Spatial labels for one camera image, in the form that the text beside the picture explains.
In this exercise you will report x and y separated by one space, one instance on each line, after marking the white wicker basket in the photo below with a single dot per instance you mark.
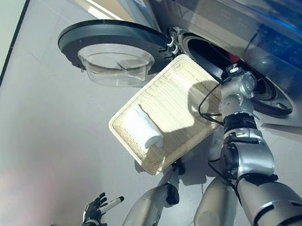
170 93

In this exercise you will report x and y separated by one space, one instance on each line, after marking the grey front-load washing machine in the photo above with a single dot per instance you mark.
237 9

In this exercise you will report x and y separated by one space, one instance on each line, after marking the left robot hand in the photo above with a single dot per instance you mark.
92 208

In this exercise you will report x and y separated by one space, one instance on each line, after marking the right silver robot leg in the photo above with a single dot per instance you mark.
216 210

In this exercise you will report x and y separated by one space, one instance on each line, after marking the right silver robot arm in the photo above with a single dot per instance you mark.
252 161

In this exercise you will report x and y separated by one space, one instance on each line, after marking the blue white energy label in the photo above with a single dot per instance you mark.
138 3

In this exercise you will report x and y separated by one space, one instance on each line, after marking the white cloth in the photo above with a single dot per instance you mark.
142 128

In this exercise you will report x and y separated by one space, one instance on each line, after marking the round glass washer door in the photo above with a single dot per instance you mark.
107 32

